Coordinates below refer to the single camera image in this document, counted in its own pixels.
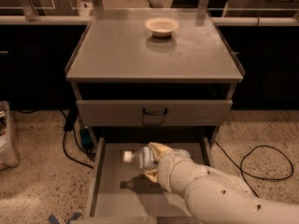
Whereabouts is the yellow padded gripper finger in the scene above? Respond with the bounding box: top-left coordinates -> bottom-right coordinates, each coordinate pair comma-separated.
149,142 -> 172,161
143,169 -> 158,183

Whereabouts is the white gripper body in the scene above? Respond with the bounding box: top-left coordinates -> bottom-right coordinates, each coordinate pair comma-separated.
157,152 -> 193,192

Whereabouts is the clear plastic bottle blue label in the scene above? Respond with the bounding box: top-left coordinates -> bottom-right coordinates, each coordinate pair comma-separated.
122,146 -> 192,170

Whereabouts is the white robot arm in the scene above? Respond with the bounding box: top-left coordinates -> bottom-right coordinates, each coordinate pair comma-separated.
146,143 -> 299,224

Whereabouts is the open grey middle drawer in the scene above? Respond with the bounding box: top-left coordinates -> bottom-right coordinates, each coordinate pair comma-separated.
83,139 -> 201,224

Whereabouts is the closed grey top drawer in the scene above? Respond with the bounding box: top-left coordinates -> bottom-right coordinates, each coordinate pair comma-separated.
77,100 -> 233,127

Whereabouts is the grey metal drawer cabinet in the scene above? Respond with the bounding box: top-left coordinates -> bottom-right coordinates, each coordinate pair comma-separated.
66,8 -> 244,165

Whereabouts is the blue power adapter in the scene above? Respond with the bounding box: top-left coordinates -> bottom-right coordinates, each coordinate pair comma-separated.
79,128 -> 93,148

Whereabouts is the blue tape cross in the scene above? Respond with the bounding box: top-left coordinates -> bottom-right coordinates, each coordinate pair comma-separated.
46,211 -> 83,224

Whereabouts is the white paper bowl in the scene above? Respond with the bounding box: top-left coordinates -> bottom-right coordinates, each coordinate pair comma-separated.
145,17 -> 179,37

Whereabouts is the clear plastic bin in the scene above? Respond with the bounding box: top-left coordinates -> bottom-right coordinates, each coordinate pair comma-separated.
0,101 -> 20,170

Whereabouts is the black drawer handle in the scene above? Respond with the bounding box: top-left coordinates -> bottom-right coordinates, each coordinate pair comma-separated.
142,108 -> 168,116

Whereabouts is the black cable left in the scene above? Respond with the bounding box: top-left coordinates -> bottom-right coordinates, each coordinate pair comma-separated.
59,109 -> 96,170

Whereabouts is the black cable loop right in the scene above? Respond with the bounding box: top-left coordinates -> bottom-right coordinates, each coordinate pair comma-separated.
214,139 -> 295,199

